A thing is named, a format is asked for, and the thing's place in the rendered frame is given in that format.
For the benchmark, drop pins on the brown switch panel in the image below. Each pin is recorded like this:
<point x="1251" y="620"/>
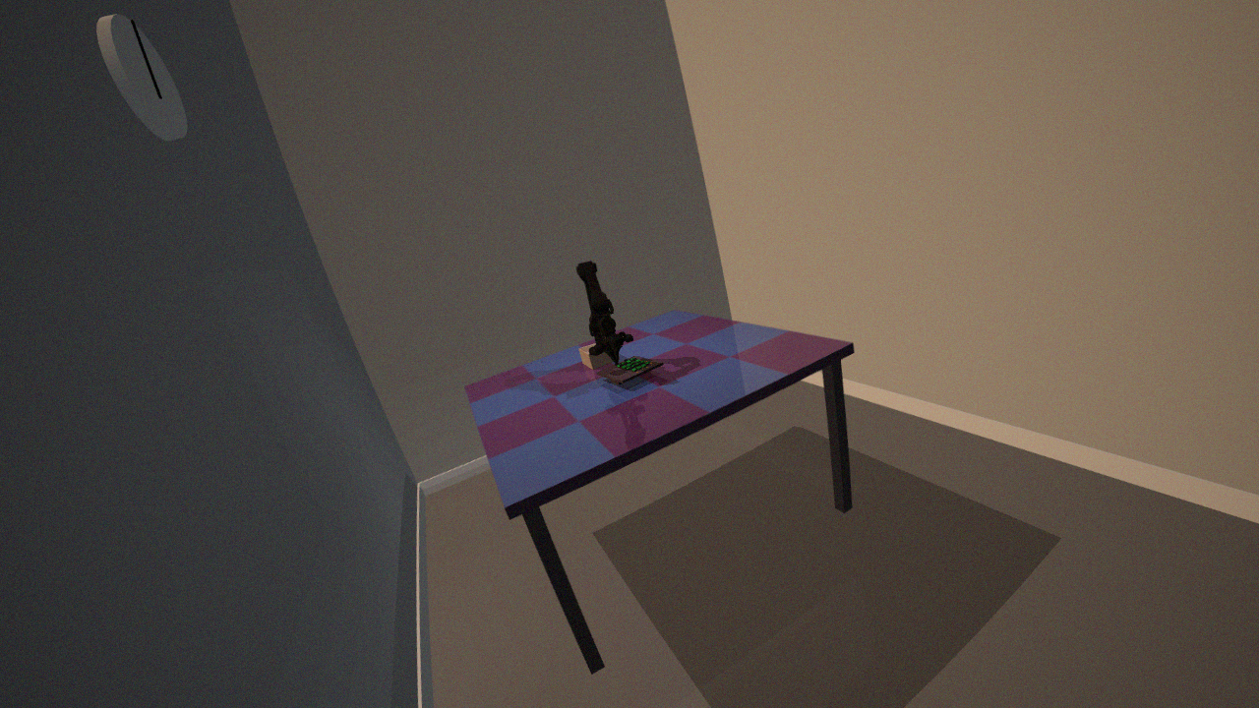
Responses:
<point x="629" y="369"/>

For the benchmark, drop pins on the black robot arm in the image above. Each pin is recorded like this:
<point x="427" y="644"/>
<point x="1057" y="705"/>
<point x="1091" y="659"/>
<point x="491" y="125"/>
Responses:
<point x="599" y="304"/>

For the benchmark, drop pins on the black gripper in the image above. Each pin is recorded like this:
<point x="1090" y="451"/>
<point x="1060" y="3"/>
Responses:
<point x="613" y="352"/>

